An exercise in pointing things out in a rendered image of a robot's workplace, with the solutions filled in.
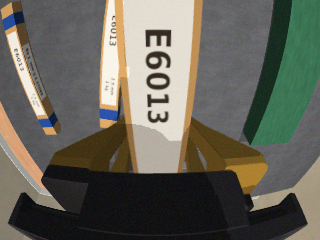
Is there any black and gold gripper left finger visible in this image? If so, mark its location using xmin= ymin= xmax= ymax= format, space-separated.
xmin=48 ymin=117 xmax=131 ymax=172

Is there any low green platform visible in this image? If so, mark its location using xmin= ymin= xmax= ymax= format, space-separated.
xmin=243 ymin=0 xmax=320 ymax=146

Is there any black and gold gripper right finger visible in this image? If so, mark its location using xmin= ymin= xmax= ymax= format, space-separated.
xmin=185 ymin=117 xmax=268 ymax=195

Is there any brown welding electrode pack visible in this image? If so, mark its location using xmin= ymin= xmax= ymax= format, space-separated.
xmin=1 ymin=1 xmax=61 ymax=135

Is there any brown flat pack with blue bands and white label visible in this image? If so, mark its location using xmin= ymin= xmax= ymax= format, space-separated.
xmin=100 ymin=0 xmax=121 ymax=128

